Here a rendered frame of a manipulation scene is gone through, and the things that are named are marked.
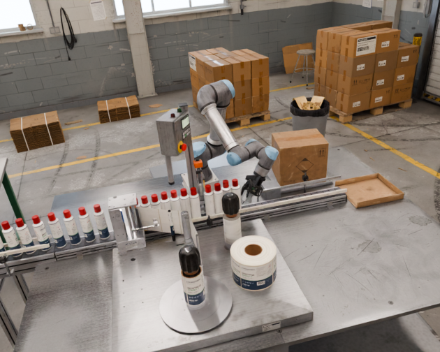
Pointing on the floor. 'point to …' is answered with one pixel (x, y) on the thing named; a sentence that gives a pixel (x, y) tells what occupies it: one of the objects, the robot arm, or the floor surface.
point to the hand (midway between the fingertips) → (242, 201)
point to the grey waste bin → (299, 123)
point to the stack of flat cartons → (36, 131)
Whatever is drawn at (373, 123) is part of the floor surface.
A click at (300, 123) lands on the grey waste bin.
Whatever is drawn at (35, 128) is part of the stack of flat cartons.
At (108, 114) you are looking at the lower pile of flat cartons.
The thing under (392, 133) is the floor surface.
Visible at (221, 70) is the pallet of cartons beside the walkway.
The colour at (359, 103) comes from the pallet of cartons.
